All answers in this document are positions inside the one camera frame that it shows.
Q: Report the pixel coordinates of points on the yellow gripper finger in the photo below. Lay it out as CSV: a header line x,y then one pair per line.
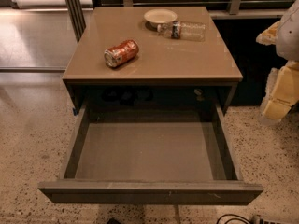
x,y
269,35
281,91

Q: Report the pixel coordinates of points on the red coke can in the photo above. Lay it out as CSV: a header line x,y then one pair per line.
x,y
120,54

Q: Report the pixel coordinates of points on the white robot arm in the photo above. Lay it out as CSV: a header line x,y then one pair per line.
x,y
287,44

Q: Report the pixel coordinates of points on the open grey top drawer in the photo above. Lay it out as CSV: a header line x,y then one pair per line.
x,y
151,156

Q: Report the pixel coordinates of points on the clear plastic water bottle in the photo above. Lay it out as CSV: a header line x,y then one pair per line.
x,y
183,30

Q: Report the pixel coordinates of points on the brown cabinet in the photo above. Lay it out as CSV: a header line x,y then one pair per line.
x,y
160,61

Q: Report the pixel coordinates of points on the white bowl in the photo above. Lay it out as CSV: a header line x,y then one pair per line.
x,y
159,16

